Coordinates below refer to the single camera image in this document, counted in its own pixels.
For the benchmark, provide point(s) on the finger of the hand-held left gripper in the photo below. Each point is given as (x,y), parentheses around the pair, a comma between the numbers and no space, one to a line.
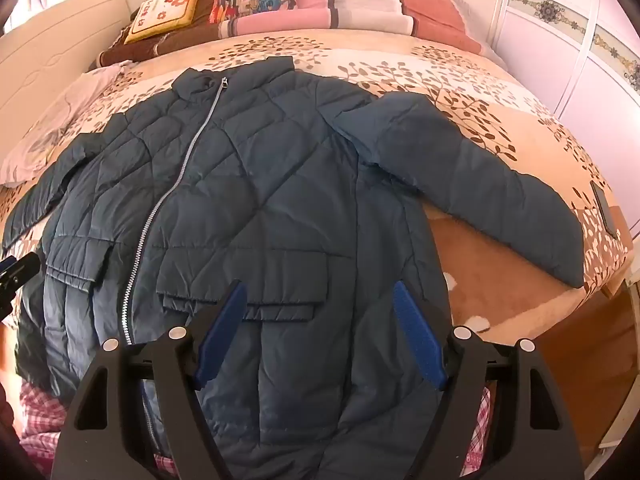
(20,269)

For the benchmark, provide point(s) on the yellow flower cushion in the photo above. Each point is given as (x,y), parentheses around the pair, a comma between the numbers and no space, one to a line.
(160,12)

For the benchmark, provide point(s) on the dark teal quilted jacket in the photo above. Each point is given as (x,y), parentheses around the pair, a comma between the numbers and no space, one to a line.
(260,185)

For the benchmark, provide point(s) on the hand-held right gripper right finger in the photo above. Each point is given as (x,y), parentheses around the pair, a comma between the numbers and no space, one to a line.
(417,330)

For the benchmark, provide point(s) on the pale floral pillow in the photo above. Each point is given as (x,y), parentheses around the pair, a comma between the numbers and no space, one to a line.
(65,105)

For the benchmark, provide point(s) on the white wardrobe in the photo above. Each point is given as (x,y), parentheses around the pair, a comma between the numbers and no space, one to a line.
(575,60)

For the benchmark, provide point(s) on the person's plaid pants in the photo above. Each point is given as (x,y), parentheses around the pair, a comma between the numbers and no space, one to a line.
(40,410)

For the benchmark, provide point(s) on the white headboard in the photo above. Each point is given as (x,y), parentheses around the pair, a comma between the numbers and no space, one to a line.
(50,45)

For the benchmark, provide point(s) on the black smartphone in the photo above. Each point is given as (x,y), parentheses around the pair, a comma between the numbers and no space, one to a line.
(604,207)

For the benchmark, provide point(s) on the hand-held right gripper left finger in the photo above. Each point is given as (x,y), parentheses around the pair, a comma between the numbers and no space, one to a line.
(225,330)

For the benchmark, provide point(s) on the bed with leaf-patterned cover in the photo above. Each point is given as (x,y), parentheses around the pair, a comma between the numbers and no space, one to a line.
(450,75)

